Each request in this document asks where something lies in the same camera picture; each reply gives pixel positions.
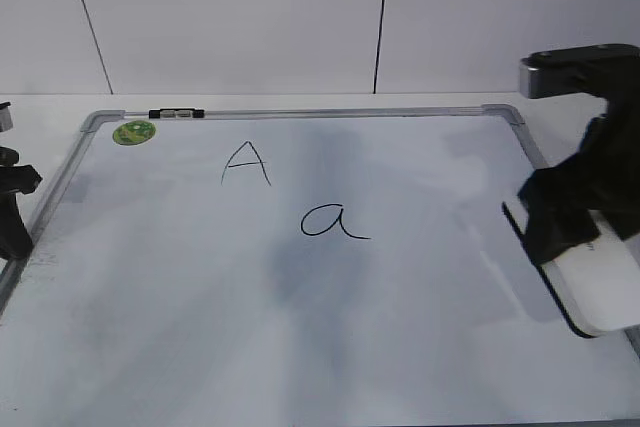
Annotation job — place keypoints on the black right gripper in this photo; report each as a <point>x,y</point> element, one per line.
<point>602,175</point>

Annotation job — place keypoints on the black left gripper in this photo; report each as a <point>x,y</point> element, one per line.
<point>16,242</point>

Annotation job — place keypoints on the white eraser with black felt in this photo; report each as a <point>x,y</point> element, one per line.
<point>595,285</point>

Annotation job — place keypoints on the round green magnet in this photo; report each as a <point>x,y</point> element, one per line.
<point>134,133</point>

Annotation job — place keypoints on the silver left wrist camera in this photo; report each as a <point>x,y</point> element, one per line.
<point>6,122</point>

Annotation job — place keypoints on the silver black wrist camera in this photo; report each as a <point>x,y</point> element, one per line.
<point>561,72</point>

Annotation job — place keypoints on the white board with grey frame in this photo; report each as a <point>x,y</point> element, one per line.
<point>305,269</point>

